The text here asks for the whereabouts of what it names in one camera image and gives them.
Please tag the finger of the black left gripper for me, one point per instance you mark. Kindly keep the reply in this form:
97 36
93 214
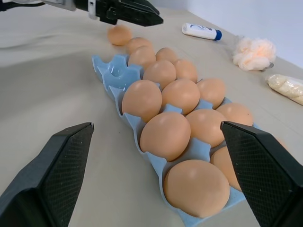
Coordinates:
139 17
142 4

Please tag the white bottle with blue cap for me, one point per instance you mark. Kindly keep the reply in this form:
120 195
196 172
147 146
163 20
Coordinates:
201 30

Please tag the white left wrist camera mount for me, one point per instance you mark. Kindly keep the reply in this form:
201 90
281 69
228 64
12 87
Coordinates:
92 9

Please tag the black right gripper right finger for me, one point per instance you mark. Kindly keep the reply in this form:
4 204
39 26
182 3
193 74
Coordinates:
265 175

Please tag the brown egg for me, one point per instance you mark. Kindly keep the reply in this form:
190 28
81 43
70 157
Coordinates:
138 43
206 125
196 186
142 58
142 99
166 54
211 91
181 94
236 113
119 35
159 72
187 70
223 165
165 134

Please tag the clear bag of white grains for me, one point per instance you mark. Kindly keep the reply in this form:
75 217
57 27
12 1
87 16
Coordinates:
286 88

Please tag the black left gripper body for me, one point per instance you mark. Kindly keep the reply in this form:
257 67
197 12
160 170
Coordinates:
105 10

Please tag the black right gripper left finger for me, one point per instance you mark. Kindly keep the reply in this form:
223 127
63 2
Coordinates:
54 175

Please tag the blue plastic egg tray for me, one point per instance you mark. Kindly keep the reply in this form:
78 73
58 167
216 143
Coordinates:
116 73

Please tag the peach mesh bath pouf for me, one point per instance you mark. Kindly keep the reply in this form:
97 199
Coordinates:
254 53

